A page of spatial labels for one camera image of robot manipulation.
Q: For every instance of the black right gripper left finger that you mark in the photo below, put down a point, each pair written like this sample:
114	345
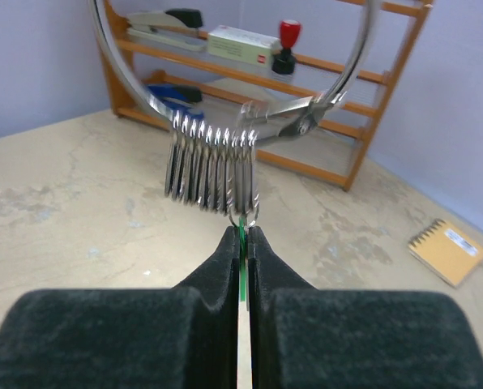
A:
181	337

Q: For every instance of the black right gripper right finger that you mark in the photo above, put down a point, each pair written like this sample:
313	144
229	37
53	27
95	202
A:
304	337

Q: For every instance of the green plastic key tag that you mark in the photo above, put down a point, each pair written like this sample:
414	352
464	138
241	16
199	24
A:
242	232

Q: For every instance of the large silver keyring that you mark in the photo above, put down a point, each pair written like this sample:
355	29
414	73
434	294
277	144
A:
214	168

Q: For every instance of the brown spiral notebook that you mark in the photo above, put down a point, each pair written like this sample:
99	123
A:
445	250

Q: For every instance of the blue stapler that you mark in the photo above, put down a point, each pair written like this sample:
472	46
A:
179	97

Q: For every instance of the orange wooden shelf rack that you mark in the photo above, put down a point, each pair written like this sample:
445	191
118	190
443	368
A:
352	107

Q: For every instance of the black red stamp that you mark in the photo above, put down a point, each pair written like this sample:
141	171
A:
284	61

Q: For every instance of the white box on shelf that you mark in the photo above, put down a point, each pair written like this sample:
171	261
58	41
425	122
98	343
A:
242	46

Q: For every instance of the white black stapler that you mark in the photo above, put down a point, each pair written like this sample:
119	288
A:
178	27

